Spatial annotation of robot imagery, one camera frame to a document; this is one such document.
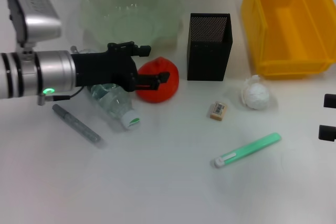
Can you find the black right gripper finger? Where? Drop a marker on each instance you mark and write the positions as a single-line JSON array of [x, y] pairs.
[[330, 100], [328, 132]]

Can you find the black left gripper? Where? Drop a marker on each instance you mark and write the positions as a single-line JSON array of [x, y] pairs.
[[105, 66]]

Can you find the red-orange fruit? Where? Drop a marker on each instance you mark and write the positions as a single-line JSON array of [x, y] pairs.
[[157, 64]]

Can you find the clear plastic water bottle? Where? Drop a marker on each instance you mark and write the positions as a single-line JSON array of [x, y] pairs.
[[115, 103]]

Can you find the white paper ball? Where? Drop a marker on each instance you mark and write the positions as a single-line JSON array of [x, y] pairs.
[[256, 95]]

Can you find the beige eraser with barcode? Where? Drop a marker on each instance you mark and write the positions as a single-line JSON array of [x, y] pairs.
[[218, 111]]

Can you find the green glass fruit bowl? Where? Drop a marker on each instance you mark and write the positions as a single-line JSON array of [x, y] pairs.
[[131, 11]]

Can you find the black mesh pen holder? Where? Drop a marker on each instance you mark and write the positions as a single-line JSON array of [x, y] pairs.
[[207, 61]]

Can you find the gray marker pen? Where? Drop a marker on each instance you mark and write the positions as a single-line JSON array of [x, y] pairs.
[[76, 125]]

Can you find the yellow plastic bin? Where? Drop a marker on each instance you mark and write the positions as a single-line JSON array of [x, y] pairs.
[[288, 24]]

